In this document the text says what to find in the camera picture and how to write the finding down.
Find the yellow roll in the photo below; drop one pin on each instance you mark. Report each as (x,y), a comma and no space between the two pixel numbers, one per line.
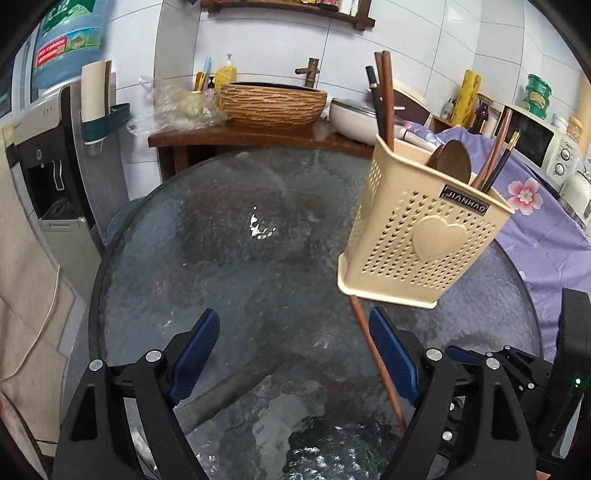
(466,99)

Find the clear plastic bag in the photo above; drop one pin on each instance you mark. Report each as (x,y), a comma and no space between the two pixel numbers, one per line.
(174,107)

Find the shiny metal spoon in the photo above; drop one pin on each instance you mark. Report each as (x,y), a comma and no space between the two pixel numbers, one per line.
(453,160)

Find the white water dispenser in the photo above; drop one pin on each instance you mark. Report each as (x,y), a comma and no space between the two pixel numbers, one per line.
(41,143)

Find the stack of green bowls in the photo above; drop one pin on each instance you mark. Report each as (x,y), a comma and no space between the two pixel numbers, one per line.
(537,96)

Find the brown glass bottle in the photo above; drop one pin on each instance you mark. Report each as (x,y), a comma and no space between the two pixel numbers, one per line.
(481,116)

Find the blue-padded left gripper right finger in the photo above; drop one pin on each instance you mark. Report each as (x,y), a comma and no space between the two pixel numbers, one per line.
(401,352)

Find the round glass table top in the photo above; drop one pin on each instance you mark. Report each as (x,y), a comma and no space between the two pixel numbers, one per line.
(291,390)

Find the blue water jug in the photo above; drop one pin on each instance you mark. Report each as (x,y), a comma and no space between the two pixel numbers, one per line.
(70,36)

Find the brass faucet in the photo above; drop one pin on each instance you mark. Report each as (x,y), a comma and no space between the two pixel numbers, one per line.
(310,72)

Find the yellow soap dispenser bottle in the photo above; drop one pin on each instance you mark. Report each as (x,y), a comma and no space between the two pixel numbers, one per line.
(227,73)

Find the purple floral cloth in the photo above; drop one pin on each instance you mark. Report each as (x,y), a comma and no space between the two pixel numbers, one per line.
(512,294)

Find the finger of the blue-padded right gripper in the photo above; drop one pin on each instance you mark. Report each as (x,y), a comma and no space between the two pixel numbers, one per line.
(465,358)

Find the brown white rice cooker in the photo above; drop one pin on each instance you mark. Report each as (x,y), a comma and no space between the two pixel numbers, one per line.
(413,106)

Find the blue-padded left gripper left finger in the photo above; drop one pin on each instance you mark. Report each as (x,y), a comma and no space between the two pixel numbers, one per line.
(187,354)

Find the beige heart-pattern utensil holder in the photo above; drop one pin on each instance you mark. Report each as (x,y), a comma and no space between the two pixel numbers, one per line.
(416,230)

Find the paper cup holder teal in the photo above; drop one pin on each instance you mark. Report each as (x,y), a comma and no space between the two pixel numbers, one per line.
(99,116)

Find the white frying pan with lid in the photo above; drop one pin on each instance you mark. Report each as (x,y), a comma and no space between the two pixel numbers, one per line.
(358,122)

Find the dark wooden counter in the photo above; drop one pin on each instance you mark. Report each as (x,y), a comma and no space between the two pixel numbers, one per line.
(179,150)

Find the woven-pattern basin sink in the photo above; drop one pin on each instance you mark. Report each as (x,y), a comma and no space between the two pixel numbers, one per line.
(269,105)

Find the white electric kettle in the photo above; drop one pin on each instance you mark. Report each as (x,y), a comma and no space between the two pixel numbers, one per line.
(575,197)

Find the white microwave oven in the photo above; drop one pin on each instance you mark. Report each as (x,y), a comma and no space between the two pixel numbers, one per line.
(552,155)

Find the black chopstick with gold band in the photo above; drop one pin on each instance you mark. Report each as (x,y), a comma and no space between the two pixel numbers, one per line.
(377,101)

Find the wooden framed wall shelf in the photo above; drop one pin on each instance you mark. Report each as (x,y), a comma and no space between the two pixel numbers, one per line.
(361,21)

